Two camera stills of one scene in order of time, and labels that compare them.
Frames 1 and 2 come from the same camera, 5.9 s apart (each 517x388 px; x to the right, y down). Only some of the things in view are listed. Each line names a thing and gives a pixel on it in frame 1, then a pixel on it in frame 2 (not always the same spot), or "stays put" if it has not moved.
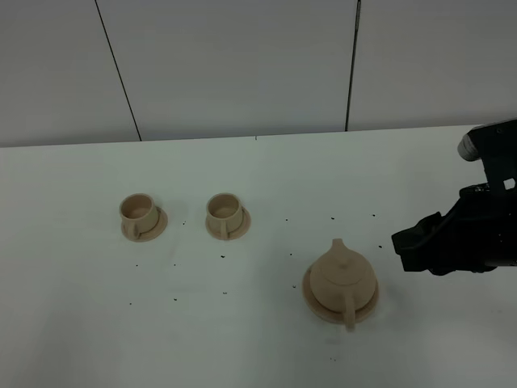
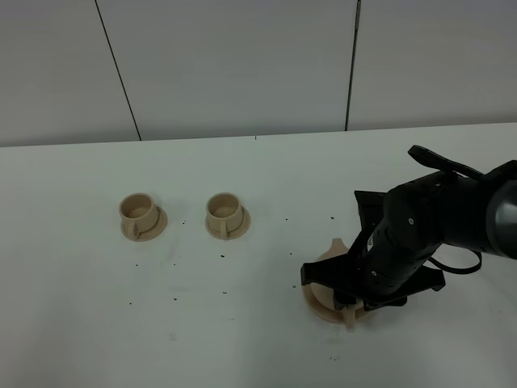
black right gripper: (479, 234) → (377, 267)
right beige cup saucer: (241, 229) stays put
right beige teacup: (224, 213) stays put
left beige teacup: (138, 214) stays put
